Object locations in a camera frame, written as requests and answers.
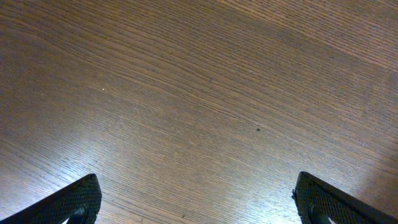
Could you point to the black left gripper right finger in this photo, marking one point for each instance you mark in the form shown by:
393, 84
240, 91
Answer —
319, 202

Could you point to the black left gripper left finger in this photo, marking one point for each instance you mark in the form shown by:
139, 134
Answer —
78, 202

